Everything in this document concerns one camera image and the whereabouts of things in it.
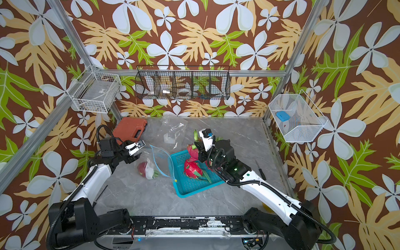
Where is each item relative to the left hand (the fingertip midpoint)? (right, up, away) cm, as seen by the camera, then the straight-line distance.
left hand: (134, 143), depth 87 cm
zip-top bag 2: (+18, +8, +18) cm, 27 cm away
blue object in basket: (+84, +16, -1) cm, 86 cm away
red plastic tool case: (-12, +9, +21) cm, 26 cm away
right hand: (+35, +2, -14) cm, 38 cm away
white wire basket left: (-21, +30, -1) cm, 37 cm away
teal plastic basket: (+30, -24, 0) cm, 38 cm away
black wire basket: (+25, +38, +10) cm, 47 cm away
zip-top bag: (+16, -8, -15) cm, 23 cm away
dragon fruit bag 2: (+34, -5, -8) cm, 35 cm away
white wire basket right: (+90, +14, -3) cm, 91 cm away
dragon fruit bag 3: (+33, -14, -3) cm, 36 cm away
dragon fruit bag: (+8, -14, -5) cm, 17 cm away
